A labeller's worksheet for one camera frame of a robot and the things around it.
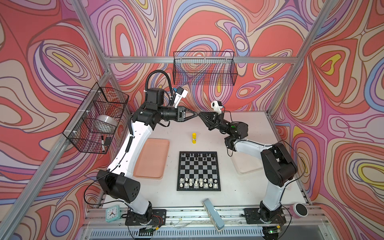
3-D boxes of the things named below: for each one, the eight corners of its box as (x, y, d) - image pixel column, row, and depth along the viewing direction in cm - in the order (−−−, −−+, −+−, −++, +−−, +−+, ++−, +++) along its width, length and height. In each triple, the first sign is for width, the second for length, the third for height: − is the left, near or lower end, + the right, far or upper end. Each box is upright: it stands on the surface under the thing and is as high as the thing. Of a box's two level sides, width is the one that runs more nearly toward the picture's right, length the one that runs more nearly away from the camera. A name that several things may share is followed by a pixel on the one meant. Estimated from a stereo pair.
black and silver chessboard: (177, 191, 83) (176, 189, 81) (179, 153, 98) (179, 151, 96) (220, 191, 83) (221, 189, 81) (216, 153, 98) (217, 151, 96)
